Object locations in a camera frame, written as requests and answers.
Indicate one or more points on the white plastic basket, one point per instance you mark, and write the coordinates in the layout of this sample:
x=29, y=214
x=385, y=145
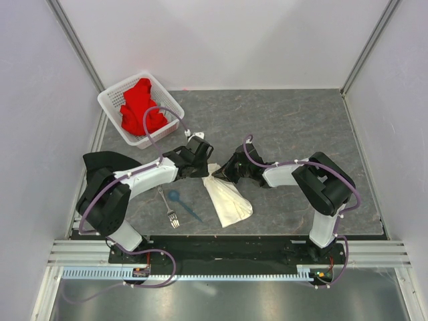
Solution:
x=112, y=99

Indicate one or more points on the blue plastic spoon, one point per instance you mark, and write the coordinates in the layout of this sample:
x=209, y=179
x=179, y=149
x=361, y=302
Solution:
x=175, y=196

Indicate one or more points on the silver metal fork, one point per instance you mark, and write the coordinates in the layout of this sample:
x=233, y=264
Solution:
x=170, y=213

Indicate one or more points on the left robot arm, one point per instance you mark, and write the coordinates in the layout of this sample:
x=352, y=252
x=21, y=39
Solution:
x=114, y=179

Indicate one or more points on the black cloth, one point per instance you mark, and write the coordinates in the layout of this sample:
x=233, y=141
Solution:
x=113, y=161

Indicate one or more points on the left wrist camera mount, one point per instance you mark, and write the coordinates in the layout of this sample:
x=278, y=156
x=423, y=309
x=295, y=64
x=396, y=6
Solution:
x=190, y=135

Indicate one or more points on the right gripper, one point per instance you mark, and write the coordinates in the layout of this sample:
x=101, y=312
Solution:
x=225, y=170

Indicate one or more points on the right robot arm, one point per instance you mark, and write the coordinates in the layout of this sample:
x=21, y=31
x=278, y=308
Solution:
x=325, y=185

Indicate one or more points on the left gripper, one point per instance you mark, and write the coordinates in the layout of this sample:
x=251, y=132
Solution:
x=204, y=171

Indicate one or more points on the red cloth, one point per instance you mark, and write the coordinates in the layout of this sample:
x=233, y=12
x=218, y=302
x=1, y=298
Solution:
x=137, y=101

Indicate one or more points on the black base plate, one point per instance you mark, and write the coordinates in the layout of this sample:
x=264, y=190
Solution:
x=205, y=255

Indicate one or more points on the slotted cable duct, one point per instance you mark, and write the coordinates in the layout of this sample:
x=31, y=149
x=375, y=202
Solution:
x=135, y=274

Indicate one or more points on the white cloth napkin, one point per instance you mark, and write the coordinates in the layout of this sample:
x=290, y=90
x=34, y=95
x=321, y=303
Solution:
x=231, y=207

